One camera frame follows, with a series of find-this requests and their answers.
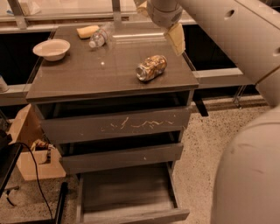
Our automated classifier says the cardboard box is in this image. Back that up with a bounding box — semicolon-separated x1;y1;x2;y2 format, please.
8;104;66;181

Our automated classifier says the black equipment at left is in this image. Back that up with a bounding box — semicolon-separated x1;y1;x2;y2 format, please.
0;129;22;197

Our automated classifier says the middle grey drawer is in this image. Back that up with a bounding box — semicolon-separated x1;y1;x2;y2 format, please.
59;143;183;174

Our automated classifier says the grey drawer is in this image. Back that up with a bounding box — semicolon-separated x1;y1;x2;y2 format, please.
76;163;190;224
41;107;190;144
59;143;183;174

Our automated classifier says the white bowl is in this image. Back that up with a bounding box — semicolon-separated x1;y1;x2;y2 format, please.
32;39;70;61

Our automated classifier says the black floor stand bar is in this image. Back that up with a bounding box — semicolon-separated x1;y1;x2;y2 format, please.
54;182;68;224

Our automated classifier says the grey drawer cabinet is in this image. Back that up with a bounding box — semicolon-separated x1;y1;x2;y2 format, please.
25;20;200;176

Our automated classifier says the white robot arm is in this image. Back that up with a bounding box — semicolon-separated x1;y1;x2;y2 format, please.
134;0;280;224

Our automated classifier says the clear plastic water bottle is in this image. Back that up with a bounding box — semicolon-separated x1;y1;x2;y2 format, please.
88;23;114;48

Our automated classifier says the bottom grey drawer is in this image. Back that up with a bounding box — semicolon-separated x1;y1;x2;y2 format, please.
76;163;190;224

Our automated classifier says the top grey drawer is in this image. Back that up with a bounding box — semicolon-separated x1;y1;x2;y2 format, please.
41;107;190;144

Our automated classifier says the yellow sponge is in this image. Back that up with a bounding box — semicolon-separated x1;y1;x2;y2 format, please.
76;25;99;39

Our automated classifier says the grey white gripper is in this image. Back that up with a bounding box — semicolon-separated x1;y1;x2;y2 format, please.
134;0;186;56

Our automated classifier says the black cable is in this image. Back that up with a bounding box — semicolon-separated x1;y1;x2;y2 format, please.
11;142;55;222

